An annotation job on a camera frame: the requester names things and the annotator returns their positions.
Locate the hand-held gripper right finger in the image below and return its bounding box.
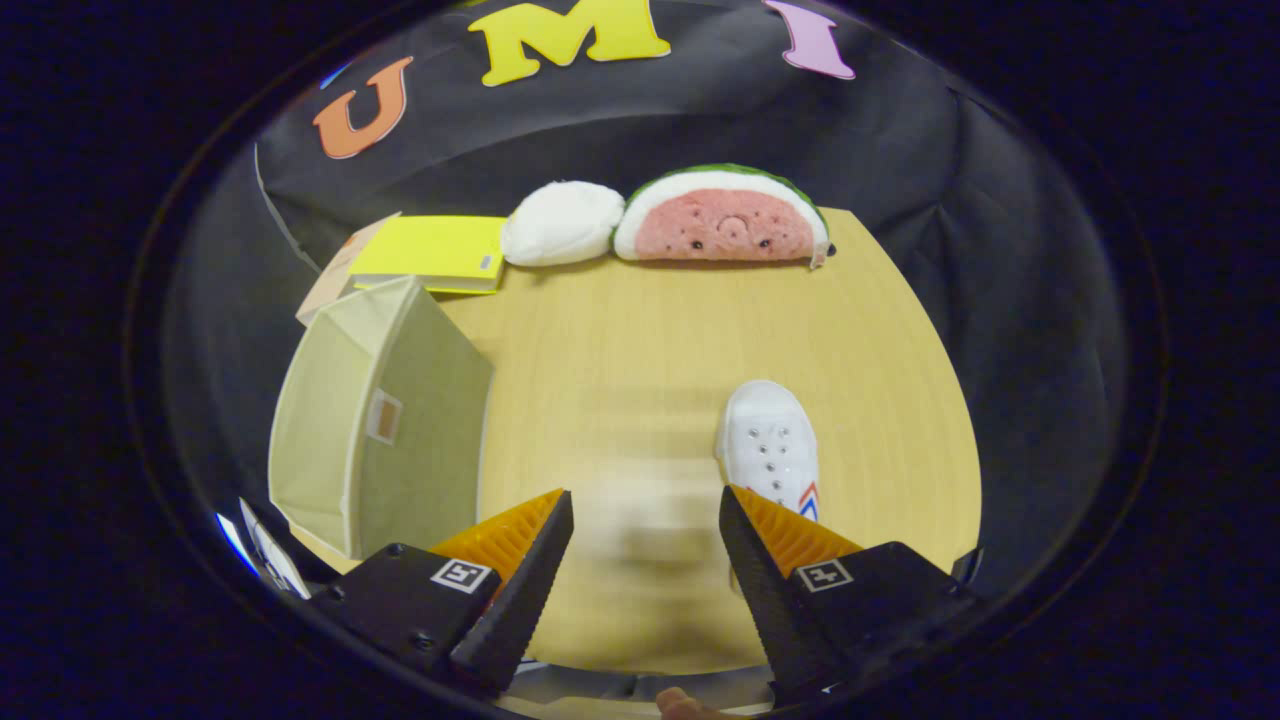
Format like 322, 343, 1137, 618
719, 485, 981, 706

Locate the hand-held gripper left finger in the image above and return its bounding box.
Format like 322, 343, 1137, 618
310, 488, 576, 698

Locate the white canvas shoe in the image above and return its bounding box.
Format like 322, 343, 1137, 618
714, 379, 821, 526

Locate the beige fabric storage box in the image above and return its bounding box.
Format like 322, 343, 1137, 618
268, 276, 495, 561

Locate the blue printed board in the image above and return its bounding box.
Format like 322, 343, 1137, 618
215, 497, 311, 601

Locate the yellow book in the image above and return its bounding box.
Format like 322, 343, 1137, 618
348, 215, 508, 295

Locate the tan book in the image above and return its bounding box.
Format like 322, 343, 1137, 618
295, 212, 401, 327

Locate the white plush toy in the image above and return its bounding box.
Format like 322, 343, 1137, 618
500, 180, 627, 268

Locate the watermelon slice plush toy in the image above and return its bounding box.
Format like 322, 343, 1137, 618
612, 163, 833, 269

